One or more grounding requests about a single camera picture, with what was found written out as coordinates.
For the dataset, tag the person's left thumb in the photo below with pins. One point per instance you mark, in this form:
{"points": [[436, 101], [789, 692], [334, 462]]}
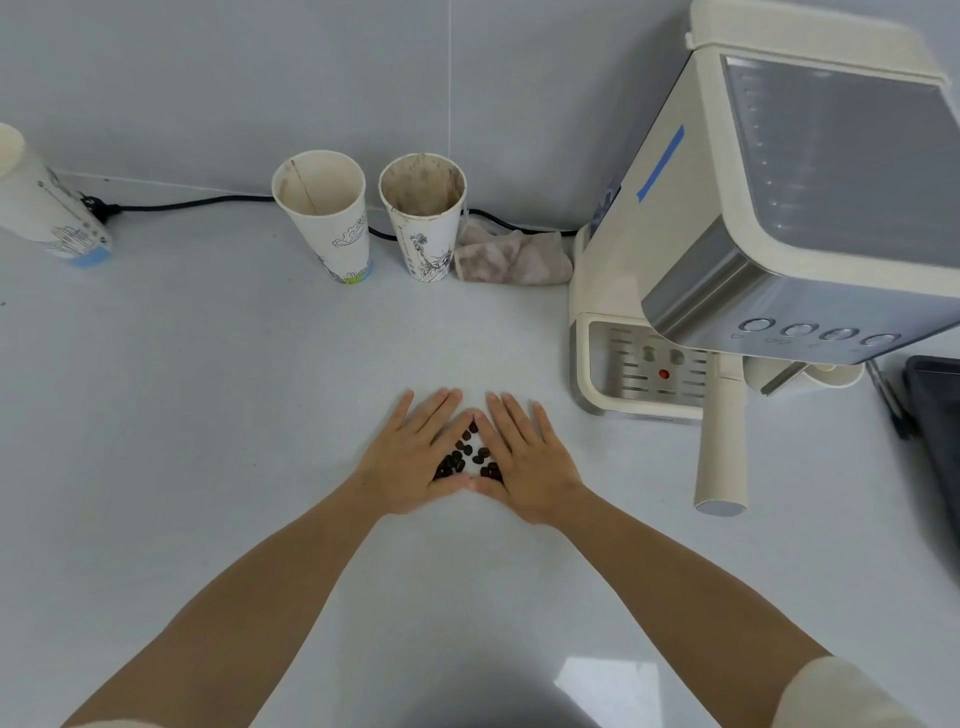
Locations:
{"points": [[454, 487]]}

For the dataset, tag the stained brown cloth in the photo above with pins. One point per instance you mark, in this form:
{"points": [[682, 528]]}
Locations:
{"points": [[510, 259]]}

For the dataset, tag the person's right little finger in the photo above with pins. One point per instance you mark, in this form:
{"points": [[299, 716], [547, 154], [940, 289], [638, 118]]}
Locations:
{"points": [[546, 427]]}

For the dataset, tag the cream portafilter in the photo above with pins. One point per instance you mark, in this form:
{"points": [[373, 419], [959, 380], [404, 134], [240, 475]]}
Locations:
{"points": [[724, 450]]}

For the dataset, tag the cream sleeve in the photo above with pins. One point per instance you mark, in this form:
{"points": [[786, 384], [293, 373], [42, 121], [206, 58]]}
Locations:
{"points": [[840, 697]]}

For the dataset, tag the person's left middle finger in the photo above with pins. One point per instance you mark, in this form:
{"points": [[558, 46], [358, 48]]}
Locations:
{"points": [[447, 416]]}

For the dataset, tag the paper cup with blue base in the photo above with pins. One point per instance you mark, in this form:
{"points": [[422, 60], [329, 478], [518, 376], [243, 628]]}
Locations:
{"points": [[34, 202]]}

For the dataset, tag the person's right hand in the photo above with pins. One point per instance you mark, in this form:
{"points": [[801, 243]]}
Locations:
{"points": [[536, 472]]}

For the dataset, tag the black tray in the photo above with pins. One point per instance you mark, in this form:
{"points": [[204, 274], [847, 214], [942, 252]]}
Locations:
{"points": [[937, 450]]}

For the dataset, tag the pile of coffee beans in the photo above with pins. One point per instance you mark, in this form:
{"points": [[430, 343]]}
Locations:
{"points": [[469, 455]]}

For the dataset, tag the person's right forearm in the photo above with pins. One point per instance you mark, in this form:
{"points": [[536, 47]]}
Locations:
{"points": [[675, 600]]}

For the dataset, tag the person's left little finger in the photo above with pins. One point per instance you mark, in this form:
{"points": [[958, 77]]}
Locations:
{"points": [[401, 414]]}

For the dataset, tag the person's left hand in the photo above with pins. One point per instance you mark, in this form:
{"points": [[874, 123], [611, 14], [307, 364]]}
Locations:
{"points": [[401, 472]]}

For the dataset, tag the person's left forearm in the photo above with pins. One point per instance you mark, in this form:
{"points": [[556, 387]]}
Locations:
{"points": [[247, 607]]}

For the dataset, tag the paper cup with cloud print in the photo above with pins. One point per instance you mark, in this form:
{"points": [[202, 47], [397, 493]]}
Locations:
{"points": [[341, 225]]}

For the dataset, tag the cream espresso machine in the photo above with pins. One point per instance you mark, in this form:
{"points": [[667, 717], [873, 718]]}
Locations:
{"points": [[750, 225]]}

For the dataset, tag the blue tape strip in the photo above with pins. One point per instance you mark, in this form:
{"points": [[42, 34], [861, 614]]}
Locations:
{"points": [[661, 163]]}

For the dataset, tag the person's right thumb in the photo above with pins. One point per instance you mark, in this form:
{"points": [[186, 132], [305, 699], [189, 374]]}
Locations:
{"points": [[489, 487]]}

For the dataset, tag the person's right middle finger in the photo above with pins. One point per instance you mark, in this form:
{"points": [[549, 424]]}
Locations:
{"points": [[505, 420]]}

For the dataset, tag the paper cup with statue print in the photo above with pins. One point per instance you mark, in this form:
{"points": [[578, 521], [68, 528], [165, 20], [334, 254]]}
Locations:
{"points": [[429, 236]]}

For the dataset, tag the dark pen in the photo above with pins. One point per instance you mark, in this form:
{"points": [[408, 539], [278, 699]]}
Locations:
{"points": [[890, 401]]}

